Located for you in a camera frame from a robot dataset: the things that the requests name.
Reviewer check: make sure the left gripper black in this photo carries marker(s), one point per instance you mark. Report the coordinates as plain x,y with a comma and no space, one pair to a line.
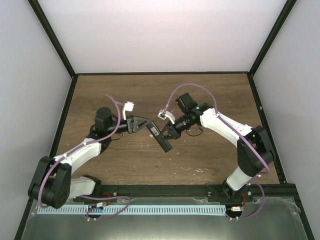
132,121

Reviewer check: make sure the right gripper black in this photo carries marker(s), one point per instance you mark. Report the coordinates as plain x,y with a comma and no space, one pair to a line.
174,134

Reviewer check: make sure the black remote control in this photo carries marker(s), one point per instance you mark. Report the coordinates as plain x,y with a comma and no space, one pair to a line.
159,137

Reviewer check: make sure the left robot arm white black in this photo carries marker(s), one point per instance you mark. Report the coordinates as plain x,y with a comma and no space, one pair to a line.
52,183

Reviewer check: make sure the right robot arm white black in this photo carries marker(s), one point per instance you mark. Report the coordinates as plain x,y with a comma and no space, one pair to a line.
253,144

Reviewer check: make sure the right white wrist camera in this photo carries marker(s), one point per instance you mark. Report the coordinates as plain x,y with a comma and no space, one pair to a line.
164,115

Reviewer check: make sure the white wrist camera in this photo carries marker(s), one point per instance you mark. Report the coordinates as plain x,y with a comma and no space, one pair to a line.
127,107
164,115

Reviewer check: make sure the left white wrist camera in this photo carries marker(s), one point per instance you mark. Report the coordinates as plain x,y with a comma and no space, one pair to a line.
127,107

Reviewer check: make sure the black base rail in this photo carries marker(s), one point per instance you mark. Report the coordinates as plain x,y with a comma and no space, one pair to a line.
213,192

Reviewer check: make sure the light blue slotted cable duct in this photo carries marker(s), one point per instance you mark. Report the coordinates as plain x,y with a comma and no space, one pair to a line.
78,209

